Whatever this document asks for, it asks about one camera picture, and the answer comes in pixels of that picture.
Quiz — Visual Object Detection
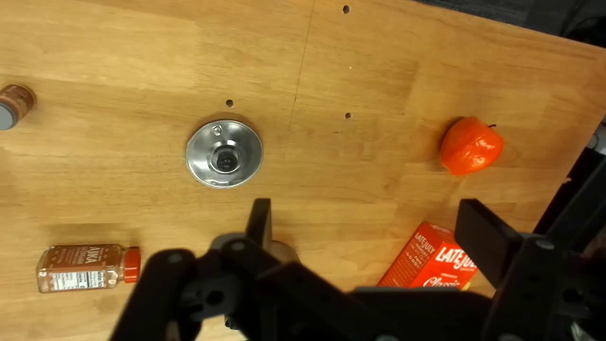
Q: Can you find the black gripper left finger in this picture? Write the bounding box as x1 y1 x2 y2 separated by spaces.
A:
244 200 273 251

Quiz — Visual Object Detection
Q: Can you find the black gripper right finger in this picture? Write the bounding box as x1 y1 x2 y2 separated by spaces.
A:
454 200 522 287

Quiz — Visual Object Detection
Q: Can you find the silver teapot lid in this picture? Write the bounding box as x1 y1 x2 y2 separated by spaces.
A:
184 120 263 190

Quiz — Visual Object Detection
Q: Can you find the orange cracker box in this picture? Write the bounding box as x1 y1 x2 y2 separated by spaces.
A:
379 223 477 291

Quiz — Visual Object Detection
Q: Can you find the orange toy tomato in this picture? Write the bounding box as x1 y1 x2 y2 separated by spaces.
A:
439 116 505 177

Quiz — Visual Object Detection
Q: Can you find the small grey-capped jar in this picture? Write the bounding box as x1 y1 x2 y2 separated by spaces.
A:
0 84 36 132

